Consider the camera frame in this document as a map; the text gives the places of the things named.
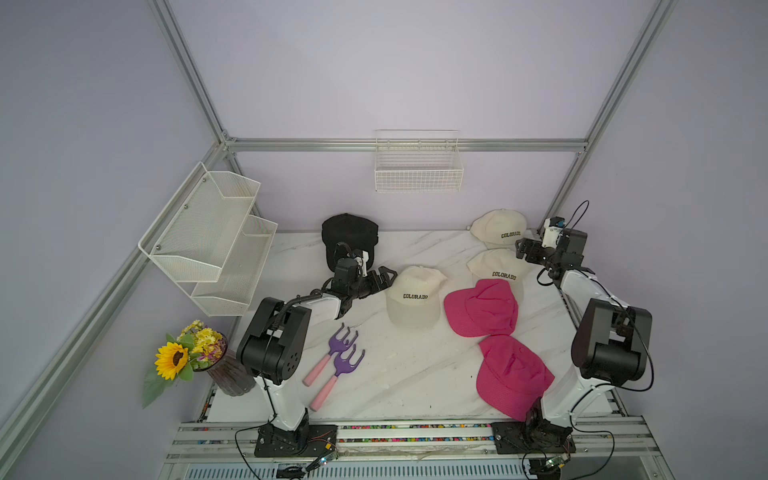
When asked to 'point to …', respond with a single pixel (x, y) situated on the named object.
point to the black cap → (360, 235)
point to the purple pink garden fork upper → (335, 344)
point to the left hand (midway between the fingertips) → (387, 280)
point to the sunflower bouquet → (196, 348)
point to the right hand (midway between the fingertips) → (531, 248)
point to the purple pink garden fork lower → (341, 366)
